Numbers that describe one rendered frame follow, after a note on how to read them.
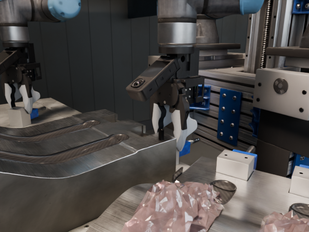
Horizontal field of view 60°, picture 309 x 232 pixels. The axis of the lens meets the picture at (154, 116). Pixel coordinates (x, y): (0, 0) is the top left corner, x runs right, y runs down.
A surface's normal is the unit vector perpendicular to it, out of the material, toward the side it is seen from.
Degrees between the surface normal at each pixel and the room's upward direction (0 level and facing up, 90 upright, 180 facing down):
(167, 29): 90
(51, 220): 90
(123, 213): 12
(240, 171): 90
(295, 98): 90
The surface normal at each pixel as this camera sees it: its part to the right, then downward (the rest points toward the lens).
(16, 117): -0.32, 0.27
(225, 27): 0.52, 0.25
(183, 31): 0.22, 0.28
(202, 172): 0.00, -0.96
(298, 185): -0.55, 0.24
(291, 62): -0.85, 0.15
